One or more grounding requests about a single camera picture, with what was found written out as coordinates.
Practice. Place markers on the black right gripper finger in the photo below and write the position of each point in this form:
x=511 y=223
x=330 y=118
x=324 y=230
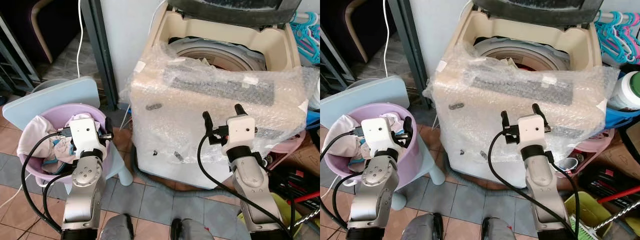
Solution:
x=207 y=121
x=241 y=110
x=505 y=119
x=538 y=110

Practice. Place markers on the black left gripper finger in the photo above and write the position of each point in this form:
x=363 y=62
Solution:
x=408 y=127
x=108 y=126

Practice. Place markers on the white garment with blue trim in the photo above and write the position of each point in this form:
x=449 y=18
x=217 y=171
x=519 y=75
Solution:
x=342 y=137
x=37 y=142

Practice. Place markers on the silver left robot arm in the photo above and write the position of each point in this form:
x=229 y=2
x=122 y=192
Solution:
x=375 y=195
x=85 y=195

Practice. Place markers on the beige washing machine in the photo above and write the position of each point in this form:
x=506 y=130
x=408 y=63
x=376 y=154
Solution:
x=465 y=140
x=165 y=140

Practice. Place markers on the dark washing machine lid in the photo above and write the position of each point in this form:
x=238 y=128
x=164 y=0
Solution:
x=230 y=10
x=535 y=10

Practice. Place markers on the purple plastic basin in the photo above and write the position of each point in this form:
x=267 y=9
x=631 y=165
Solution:
x=417 y=150
x=40 y=172

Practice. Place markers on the clear bubble wrap sheet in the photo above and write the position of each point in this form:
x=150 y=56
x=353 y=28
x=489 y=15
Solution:
x=475 y=107
x=170 y=107

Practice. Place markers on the light blue plastic stool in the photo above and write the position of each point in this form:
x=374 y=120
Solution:
x=60 y=95
x=375 y=95

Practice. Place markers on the pink plastic basin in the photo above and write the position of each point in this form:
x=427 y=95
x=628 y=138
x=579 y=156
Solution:
x=290 y=144
x=595 y=147

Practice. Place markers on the white cup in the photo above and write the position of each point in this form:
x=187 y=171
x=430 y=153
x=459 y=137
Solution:
x=568 y=164

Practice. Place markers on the grey plastic bucket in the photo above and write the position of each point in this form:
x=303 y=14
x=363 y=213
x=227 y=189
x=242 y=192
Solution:
x=47 y=84
x=362 y=83

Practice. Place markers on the blue plastic crate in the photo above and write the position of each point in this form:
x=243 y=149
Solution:
x=313 y=121
x=625 y=120

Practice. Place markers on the black box with print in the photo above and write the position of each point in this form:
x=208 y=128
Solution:
x=607 y=180
x=295 y=182

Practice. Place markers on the white jar with green lid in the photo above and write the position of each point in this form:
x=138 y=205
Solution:
x=627 y=92

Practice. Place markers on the grey robot left leg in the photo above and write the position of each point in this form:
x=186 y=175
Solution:
x=116 y=229
x=420 y=229

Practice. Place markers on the grey robot leg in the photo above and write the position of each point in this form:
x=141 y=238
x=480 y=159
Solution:
x=192 y=231
x=500 y=230
x=420 y=229
x=116 y=229

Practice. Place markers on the grey robot right leg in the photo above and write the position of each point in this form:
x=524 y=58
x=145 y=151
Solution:
x=500 y=230
x=192 y=231

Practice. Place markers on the turquoise plastic hanger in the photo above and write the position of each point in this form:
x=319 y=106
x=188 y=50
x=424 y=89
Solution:
x=607 y=37
x=306 y=35

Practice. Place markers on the yellow green plastic basket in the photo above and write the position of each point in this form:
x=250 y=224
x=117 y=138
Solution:
x=296 y=216
x=590 y=212

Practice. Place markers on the pink plastic hanger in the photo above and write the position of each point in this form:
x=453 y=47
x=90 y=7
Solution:
x=632 y=40

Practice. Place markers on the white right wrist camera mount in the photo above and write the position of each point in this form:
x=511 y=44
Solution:
x=531 y=131
x=241 y=131

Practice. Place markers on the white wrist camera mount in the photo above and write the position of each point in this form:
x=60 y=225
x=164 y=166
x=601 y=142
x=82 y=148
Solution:
x=82 y=132
x=377 y=132
x=531 y=131
x=241 y=131

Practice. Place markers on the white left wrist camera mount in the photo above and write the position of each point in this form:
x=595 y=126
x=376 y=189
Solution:
x=377 y=132
x=82 y=132

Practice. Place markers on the dark green door frame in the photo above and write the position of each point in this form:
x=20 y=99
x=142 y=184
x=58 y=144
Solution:
x=406 y=50
x=97 y=50

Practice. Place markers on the dark chair with wooden frame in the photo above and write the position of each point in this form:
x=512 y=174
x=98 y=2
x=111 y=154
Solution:
x=357 y=30
x=42 y=30

